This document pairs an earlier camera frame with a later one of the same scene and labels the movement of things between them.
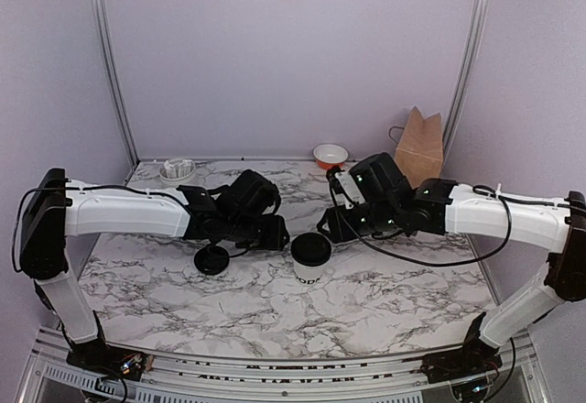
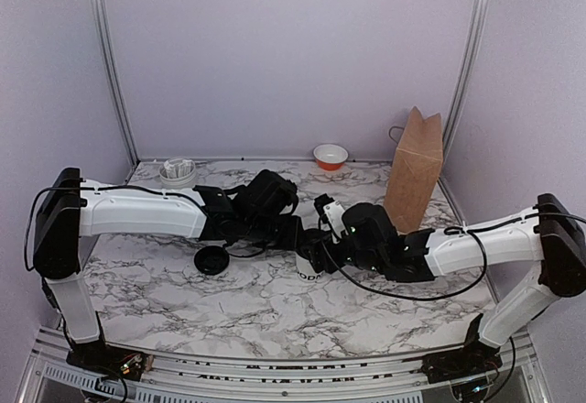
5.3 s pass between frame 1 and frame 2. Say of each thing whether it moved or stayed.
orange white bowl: stayed
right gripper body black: moved
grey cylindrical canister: stayed
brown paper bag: stayed
